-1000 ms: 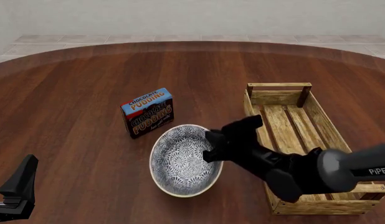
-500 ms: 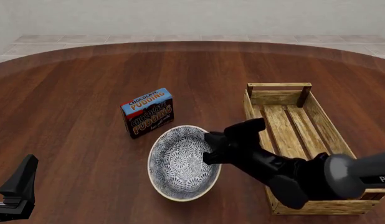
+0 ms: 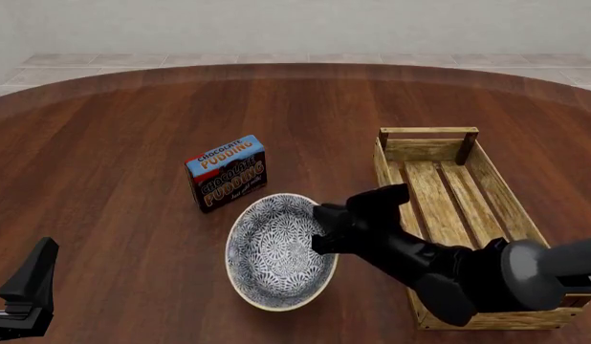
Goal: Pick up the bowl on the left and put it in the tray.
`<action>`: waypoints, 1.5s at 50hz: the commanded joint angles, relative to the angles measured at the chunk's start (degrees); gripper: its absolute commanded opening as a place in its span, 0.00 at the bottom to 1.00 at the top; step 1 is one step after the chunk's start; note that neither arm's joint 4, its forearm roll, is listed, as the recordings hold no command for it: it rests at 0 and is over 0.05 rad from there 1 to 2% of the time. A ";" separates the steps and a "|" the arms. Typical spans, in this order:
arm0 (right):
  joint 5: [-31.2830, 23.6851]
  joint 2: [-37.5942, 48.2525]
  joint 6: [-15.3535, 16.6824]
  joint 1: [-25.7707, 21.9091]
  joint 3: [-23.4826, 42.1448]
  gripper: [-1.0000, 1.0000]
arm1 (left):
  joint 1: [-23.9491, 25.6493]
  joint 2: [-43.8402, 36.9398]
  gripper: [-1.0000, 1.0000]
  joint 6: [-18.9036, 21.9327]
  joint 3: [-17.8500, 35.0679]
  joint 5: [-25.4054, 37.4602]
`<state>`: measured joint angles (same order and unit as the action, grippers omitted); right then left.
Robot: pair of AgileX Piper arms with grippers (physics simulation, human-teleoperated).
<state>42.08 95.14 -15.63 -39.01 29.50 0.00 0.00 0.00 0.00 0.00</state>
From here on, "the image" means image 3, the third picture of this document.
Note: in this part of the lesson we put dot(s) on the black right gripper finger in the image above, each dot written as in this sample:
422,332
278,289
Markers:
331,216
326,244

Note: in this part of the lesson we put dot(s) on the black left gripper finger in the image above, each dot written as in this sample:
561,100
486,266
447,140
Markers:
35,276

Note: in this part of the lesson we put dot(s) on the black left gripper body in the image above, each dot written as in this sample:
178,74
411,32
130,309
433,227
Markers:
15,324

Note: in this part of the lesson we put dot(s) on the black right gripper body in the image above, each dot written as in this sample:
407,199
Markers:
367,234

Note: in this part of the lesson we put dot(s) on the black white patterned bowl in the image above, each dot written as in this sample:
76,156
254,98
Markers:
271,251

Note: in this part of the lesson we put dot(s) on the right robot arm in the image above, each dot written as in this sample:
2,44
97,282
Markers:
530,272

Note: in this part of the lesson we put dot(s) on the wooden slat tray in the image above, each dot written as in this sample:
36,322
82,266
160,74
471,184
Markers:
436,193

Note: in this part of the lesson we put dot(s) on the chocolate pudding box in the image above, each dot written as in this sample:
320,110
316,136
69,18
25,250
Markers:
228,172

